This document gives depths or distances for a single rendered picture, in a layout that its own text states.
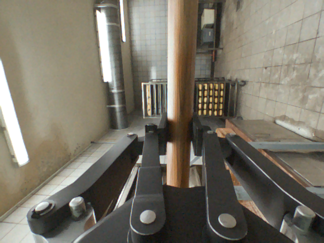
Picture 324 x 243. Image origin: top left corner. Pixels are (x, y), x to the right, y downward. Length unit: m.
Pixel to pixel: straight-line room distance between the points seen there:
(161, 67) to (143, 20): 1.41
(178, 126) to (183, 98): 0.03
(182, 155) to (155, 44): 5.14
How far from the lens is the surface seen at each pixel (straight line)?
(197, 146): 0.16
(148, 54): 5.27
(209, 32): 4.68
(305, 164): 1.27
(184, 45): 0.17
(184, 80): 0.17
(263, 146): 1.28
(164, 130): 0.15
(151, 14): 5.50
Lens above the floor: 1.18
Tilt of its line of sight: 5 degrees up
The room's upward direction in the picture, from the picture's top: 90 degrees counter-clockwise
